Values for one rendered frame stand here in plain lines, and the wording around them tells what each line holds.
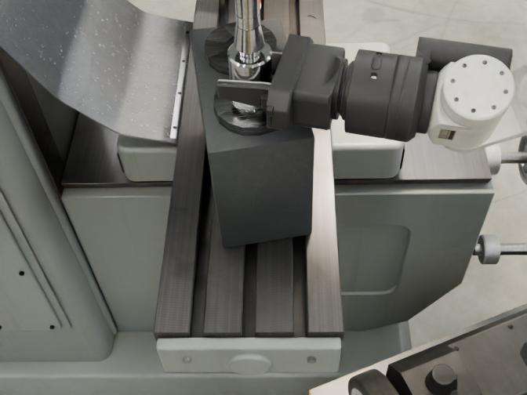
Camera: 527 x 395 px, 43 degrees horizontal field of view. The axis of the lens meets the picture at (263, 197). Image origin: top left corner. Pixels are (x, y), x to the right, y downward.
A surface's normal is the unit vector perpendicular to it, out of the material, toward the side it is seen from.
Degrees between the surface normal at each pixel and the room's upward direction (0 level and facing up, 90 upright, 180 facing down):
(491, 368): 0
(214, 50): 0
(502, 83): 27
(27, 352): 79
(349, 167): 90
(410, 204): 90
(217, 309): 0
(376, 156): 90
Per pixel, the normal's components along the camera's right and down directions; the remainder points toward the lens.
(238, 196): 0.16, 0.77
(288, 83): -0.04, -0.62
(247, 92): -0.25, 0.76
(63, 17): 0.87, -0.29
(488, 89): -0.14, -0.21
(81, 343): -0.02, 0.65
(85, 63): 0.67, -0.44
